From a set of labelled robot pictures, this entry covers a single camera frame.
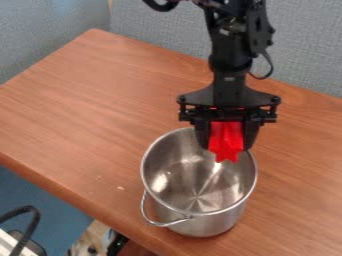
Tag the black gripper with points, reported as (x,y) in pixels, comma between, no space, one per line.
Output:
(227,101)

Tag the red plastic block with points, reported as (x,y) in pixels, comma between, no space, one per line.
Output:
(225,140)

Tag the metal pot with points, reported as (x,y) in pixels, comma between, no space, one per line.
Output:
(193,195)

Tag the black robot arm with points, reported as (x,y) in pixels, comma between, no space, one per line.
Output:
(240,34)

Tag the white box below table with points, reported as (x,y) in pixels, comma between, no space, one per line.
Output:
(8,241)

